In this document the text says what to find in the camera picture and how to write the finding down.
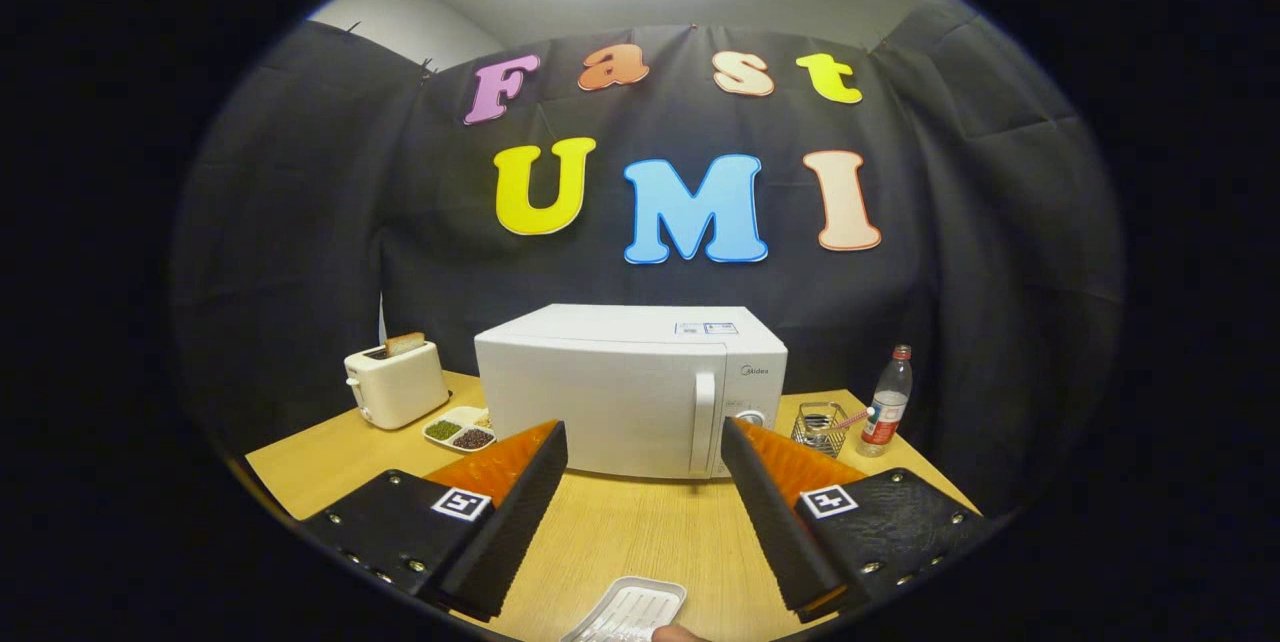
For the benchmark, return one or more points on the pink striped straw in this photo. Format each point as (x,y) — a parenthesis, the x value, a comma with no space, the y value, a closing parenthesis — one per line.
(853,419)

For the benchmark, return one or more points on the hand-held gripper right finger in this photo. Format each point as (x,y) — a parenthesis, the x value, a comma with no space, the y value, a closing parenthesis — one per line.
(775,522)

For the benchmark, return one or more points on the small white ribbed tray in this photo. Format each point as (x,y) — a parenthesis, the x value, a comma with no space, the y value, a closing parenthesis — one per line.
(630,607)

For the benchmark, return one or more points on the white divided bean dish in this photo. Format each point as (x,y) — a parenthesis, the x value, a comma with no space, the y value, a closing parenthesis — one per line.
(455,432)

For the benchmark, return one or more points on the toasted bread slice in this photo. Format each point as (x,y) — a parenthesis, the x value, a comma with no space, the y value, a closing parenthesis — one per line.
(405,343)

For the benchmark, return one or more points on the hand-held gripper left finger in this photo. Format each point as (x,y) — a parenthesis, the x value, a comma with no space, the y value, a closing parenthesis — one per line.
(520,522)

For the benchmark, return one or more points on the clear plastic water bottle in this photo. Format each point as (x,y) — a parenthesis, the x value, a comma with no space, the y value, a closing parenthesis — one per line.
(885,412)

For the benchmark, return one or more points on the white bread toaster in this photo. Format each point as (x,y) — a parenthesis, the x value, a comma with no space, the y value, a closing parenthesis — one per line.
(400,387)

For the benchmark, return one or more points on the white toaster oven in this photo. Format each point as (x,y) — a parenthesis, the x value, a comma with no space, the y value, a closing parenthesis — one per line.
(600,392)

